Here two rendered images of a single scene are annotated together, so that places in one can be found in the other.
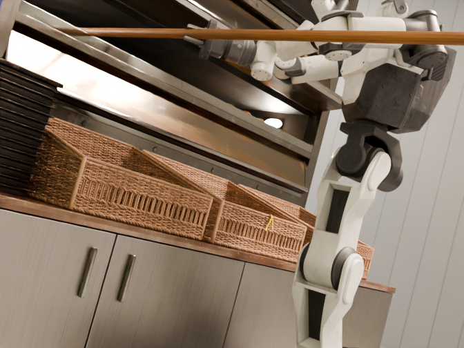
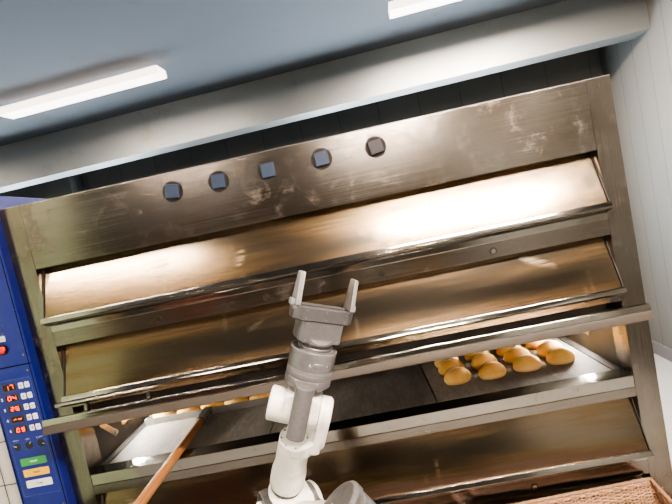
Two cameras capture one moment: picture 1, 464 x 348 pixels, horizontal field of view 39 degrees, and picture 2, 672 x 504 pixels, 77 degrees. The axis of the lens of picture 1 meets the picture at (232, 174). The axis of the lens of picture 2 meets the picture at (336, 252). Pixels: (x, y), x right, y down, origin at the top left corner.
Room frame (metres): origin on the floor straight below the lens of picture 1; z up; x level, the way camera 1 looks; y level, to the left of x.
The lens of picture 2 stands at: (1.99, -0.88, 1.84)
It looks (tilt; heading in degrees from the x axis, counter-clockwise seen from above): 4 degrees down; 52
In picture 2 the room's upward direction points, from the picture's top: 12 degrees counter-clockwise
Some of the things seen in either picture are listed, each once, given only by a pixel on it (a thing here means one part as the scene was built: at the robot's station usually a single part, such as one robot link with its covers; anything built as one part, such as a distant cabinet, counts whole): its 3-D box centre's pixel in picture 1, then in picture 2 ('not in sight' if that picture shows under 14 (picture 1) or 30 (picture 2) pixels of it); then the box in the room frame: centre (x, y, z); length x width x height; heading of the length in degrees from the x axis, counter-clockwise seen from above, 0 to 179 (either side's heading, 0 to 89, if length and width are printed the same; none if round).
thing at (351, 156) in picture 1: (372, 158); not in sight; (2.18, -0.44, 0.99); 0.28 x 0.13 x 0.18; 139
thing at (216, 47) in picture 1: (223, 44); not in sight; (2.00, 0.13, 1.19); 0.12 x 0.10 x 0.13; 103
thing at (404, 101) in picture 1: (392, 79); not in sight; (2.14, -0.43, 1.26); 0.34 x 0.30 x 0.36; 14
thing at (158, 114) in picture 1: (191, 126); (362, 472); (2.76, 0.22, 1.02); 1.79 x 0.11 x 0.19; 139
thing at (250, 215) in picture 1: (221, 207); not in sight; (2.60, 0.01, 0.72); 0.56 x 0.49 x 0.28; 140
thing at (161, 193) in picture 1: (106, 172); not in sight; (2.15, 0.40, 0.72); 0.56 x 0.49 x 0.28; 139
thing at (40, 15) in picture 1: (196, 94); (353, 428); (2.78, 0.24, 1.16); 1.80 x 0.06 x 0.04; 139
